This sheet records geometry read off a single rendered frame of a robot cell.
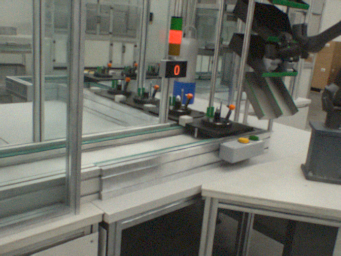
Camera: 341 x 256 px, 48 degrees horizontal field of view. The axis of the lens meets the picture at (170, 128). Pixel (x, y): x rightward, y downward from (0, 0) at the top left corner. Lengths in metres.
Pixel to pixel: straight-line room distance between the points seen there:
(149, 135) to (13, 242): 0.77
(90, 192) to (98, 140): 0.33
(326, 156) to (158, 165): 0.65
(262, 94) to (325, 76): 8.66
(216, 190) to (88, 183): 0.44
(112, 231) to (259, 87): 1.14
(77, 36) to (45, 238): 0.51
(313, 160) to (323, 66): 9.11
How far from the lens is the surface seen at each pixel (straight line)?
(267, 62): 1.83
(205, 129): 1.62
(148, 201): 1.19
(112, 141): 1.47
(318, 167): 1.55
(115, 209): 1.13
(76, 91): 0.98
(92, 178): 1.15
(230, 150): 1.46
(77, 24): 0.96
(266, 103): 1.94
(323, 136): 1.52
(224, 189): 1.33
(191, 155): 1.39
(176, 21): 1.60
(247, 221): 1.71
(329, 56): 10.56
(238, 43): 1.94
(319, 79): 10.67
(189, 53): 2.60
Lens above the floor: 1.38
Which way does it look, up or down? 15 degrees down
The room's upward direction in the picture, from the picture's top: 5 degrees clockwise
